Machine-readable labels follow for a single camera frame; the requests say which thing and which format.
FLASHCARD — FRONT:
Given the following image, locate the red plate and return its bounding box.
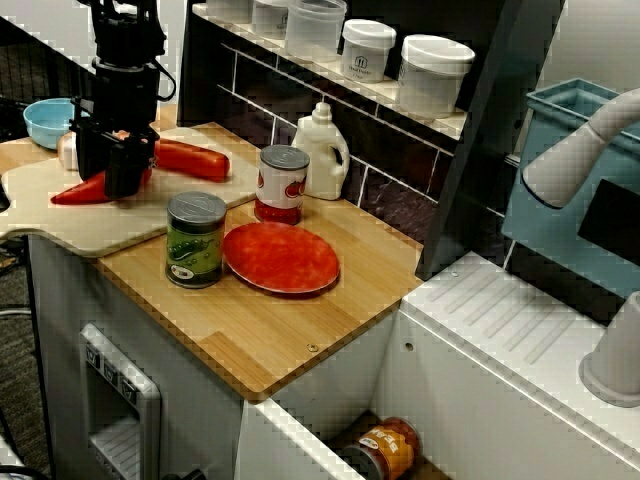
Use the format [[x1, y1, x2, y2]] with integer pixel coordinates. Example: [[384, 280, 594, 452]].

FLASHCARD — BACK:
[[222, 222, 341, 295]]

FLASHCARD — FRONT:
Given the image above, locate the grey toy faucet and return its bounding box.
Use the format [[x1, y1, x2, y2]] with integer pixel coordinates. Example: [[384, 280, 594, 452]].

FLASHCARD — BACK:
[[521, 87, 640, 409]]

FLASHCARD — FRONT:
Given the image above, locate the toy tomato can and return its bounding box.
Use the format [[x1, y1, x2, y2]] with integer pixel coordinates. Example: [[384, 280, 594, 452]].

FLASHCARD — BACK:
[[253, 144, 311, 225]]

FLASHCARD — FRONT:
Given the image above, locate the clear lidless plastic jar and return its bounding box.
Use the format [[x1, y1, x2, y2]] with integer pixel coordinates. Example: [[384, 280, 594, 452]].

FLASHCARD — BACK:
[[284, 0, 349, 64]]

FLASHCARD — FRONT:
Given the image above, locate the dark grey shelf unit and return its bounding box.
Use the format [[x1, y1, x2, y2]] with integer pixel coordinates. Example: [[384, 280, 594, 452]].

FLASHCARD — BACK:
[[177, 0, 569, 281]]

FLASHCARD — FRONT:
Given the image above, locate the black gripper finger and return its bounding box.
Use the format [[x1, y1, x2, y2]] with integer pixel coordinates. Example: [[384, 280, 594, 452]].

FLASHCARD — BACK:
[[74, 127, 110, 184], [103, 133, 156, 200]]

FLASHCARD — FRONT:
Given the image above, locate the blue plastic bin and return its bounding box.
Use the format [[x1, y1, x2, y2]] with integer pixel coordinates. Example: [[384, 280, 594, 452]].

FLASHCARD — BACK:
[[501, 78, 640, 301]]

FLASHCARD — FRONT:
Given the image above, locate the grey toy dishwasher panel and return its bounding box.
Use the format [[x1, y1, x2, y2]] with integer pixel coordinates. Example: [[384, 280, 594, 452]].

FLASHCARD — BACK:
[[79, 322, 164, 480]]

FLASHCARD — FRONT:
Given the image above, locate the white toy sink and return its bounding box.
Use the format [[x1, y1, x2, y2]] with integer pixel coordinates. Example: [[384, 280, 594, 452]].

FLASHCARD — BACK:
[[234, 249, 640, 480]]

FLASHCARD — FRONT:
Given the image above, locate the pale wooden cutting board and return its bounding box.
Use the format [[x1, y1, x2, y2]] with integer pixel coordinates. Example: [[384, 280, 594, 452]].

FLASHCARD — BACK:
[[0, 124, 264, 259]]

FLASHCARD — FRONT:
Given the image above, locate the orange toy bean can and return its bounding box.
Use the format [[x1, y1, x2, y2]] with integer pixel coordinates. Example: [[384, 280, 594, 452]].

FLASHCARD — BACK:
[[352, 417, 421, 480]]

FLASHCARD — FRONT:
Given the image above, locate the large white-lid plastic jar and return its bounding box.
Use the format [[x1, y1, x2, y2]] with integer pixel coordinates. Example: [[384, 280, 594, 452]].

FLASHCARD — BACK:
[[398, 33, 476, 120]]

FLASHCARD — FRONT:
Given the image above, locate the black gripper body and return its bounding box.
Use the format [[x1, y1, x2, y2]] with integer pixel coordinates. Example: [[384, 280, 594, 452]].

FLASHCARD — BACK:
[[69, 63, 162, 147]]

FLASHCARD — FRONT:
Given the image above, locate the small white-lid plastic jar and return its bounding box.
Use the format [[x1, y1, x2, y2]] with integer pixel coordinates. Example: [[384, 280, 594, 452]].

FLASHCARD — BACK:
[[341, 18, 397, 84], [251, 0, 292, 40]]

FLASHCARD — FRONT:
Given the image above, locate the white toy detergent bottle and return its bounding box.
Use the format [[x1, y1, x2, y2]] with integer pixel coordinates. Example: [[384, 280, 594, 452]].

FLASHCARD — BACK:
[[291, 102, 351, 201]]

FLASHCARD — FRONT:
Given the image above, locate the red toy chili pepper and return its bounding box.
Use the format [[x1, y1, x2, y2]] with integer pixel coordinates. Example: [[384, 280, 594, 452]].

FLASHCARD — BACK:
[[49, 167, 154, 206]]

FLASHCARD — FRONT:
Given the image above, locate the light blue bowl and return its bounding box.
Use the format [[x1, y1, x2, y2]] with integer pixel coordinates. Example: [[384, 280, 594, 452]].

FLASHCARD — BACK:
[[23, 98, 89, 151]]

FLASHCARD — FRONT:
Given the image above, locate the green toy pea can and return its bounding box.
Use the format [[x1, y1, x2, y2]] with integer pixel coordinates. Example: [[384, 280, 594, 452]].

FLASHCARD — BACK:
[[165, 191, 228, 290]]

